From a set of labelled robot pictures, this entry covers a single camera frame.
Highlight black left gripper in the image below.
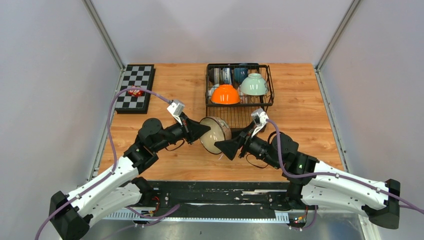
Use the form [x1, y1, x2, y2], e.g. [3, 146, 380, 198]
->
[152, 111, 210, 153]

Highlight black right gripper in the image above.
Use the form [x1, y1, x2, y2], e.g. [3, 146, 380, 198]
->
[214, 121, 281, 170]

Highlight white orange bowl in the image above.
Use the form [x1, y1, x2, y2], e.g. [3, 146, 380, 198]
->
[210, 84, 241, 105]

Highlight teal dashed pattern bowl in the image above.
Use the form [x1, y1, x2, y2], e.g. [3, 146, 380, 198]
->
[208, 83, 220, 98]

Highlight black wire dish rack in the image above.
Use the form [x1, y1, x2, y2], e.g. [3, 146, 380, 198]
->
[204, 62, 275, 129]

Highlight celadon green bowl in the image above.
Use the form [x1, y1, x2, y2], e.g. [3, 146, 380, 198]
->
[240, 73, 269, 96]

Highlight beige interior bowl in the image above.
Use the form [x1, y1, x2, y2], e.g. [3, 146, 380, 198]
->
[207, 67, 222, 85]

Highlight white blue striped bowl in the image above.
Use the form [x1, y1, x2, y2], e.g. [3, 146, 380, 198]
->
[221, 64, 233, 85]

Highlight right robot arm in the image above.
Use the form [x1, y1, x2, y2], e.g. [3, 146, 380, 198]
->
[214, 123, 401, 230]

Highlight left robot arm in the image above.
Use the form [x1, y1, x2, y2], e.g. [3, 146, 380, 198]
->
[49, 113, 211, 240]

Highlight red owl toy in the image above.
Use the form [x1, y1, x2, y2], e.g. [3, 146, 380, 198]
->
[127, 86, 144, 97]

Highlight black white chessboard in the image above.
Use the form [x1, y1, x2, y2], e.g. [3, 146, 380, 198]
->
[115, 64, 156, 114]

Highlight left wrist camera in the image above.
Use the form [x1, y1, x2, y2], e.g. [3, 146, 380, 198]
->
[166, 100, 185, 126]

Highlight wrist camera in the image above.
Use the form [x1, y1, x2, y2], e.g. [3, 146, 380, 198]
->
[251, 108, 269, 137]
[166, 100, 185, 126]

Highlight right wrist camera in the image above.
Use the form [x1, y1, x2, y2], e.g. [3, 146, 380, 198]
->
[251, 108, 269, 137]

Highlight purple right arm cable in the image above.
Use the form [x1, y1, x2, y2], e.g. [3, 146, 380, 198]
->
[266, 119, 424, 231]

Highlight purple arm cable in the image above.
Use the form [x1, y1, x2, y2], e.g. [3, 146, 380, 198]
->
[34, 87, 181, 240]
[266, 119, 424, 231]

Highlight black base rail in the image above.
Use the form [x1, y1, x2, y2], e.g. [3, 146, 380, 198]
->
[132, 180, 305, 224]

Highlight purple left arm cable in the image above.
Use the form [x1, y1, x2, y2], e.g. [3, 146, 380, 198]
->
[34, 87, 181, 240]

